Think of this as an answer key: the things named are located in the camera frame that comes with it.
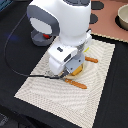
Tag beige bowl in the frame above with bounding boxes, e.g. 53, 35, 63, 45
118, 4, 128, 30

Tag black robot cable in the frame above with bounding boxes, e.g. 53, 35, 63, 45
3, 13, 68, 80

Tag orange toy bread loaf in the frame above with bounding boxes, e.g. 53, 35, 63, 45
72, 65, 82, 76

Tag knife with orange handle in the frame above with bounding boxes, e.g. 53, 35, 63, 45
85, 56, 98, 63

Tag white woven placemat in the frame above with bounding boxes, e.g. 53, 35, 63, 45
15, 39, 115, 128

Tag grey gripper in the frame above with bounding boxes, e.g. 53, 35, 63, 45
65, 53, 85, 76

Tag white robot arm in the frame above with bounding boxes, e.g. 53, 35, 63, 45
27, 0, 91, 75

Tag grey toy pot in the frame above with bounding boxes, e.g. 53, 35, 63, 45
31, 30, 54, 46

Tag red toy tomato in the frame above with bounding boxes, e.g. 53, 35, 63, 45
43, 34, 52, 39

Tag fork with orange handle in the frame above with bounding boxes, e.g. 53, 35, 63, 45
45, 70, 88, 90

